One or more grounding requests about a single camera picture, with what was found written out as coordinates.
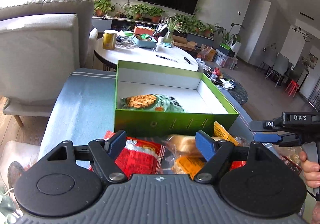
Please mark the grey sofa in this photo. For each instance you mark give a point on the grey sofa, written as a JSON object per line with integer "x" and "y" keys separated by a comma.
{"x": 42, "y": 42}

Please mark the dark round side table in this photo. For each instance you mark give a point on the dark round side table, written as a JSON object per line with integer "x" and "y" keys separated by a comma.
{"x": 227, "y": 83}

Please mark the blue snack tray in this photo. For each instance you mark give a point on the blue snack tray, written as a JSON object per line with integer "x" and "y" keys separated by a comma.
{"x": 144, "y": 43}

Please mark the yellow tin can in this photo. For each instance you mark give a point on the yellow tin can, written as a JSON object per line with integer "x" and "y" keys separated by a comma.
{"x": 109, "y": 39}

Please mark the grey dining chair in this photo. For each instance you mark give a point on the grey dining chair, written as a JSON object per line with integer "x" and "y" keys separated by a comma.
{"x": 280, "y": 67}

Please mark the red stool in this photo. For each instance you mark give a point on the red stool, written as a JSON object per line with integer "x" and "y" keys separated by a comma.
{"x": 292, "y": 88}

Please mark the red noodle snack bag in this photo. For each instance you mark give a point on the red noodle snack bag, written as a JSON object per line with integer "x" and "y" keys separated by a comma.
{"x": 140, "y": 157}

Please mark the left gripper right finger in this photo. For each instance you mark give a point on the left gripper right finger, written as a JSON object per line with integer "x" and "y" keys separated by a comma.
{"x": 217, "y": 154}

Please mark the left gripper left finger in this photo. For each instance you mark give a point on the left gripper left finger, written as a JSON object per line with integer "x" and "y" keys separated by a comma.
{"x": 104, "y": 153}

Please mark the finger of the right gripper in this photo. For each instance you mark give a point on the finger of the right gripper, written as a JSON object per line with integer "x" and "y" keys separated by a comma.
{"x": 265, "y": 126}
{"x": 268, "y": 138}

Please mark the orange snack packet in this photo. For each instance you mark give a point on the orange snack packet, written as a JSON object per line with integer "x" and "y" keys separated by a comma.
{"x": 220, "y": 132}

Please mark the black pen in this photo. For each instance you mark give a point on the black pen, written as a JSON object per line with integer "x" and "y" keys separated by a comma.
{"x": 166, "y": 58}

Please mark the green cracker snack bag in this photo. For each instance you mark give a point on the green cracker snack bag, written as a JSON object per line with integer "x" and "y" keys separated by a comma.
{"x": 152, "y": 103}

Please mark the glass vase with plant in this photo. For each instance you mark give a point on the glass vase with plant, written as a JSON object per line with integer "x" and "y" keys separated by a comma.
{"x": 172, "y": 25}

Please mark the white round coffee table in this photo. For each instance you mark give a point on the white round coffee table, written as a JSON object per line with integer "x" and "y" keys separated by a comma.
{"x": 110, "y": 58}

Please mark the green cardboard box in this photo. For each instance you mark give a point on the green cardboard box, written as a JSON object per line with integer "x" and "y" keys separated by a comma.
{"x": 202, "y": 101}

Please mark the clear plastic storage bin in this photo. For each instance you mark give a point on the clear plastic storage bin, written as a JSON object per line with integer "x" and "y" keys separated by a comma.
{"x": 225, "y": 61}

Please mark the clear bread package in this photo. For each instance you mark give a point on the clear bread package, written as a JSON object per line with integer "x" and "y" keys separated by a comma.
{"x": 183, "y": 155}

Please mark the brown cardboard box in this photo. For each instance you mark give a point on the brown cardboard box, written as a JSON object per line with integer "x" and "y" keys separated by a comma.
{"x": 184, "y": 44}

